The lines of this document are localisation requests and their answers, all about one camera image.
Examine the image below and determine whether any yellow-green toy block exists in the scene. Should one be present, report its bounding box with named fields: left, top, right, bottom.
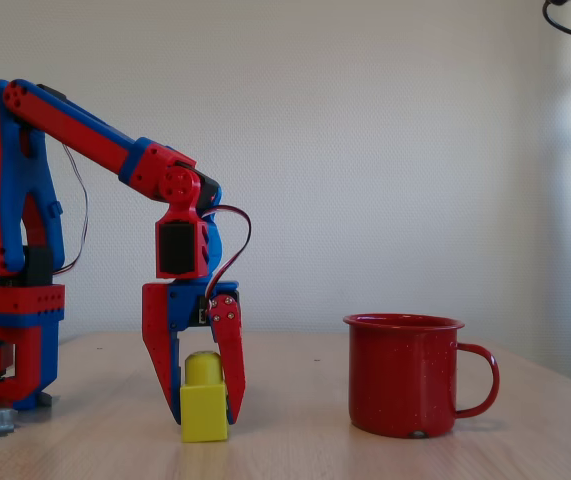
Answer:
left=179, top=350, right=230, bottom=444

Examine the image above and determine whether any red enamel mug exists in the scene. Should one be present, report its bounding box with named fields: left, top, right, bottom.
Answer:
left=342, top=313, right=501, bottom=440

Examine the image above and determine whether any red black gripper servo cable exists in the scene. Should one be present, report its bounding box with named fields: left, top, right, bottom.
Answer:
left=203, top=204, right=253, bottom=307

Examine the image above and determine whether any thin arm servo cable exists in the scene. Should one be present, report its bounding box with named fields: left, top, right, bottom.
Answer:
left=53, top=143, right=90, bottom=275

